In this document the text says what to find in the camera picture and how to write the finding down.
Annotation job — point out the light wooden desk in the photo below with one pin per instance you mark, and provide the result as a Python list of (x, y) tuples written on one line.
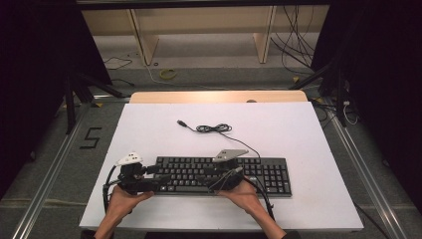
[(205, 20)]

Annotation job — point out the black left sleeve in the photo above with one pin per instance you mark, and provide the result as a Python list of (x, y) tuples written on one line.
[(89, 235)]

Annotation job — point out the person's left hand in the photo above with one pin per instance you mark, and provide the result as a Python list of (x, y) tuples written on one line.
[(126, 200)]

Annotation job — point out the black overhead frame bar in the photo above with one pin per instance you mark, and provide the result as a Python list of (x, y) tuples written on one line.
[(199, 2)]

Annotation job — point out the yellow tape roll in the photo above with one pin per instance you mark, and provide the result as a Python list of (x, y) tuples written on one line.
[(167, 74)]

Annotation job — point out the aluminium floor rail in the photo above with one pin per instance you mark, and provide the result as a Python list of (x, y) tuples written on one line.
[(49, 172), (365, 172)]

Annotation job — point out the light wooden table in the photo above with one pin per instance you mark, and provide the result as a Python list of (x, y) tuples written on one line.
[(215, 97)]

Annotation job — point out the person's right hand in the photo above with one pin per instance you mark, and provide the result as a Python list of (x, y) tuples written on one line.
[(244, 197)]

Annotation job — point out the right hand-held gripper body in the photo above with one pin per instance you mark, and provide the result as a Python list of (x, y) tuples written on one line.
[(227, 172)]

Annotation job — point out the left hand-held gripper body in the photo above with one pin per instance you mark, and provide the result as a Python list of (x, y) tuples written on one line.
[(131, 177)]

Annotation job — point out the black metal stand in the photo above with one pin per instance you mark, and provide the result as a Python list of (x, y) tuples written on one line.
[(335, 86), (83, 89)]

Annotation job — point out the black computer keyboard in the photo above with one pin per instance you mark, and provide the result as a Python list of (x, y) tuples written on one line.
[(272, 176)]

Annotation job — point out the black curtain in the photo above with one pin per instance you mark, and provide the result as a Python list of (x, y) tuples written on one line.
[(381, 83), (40, 66)]

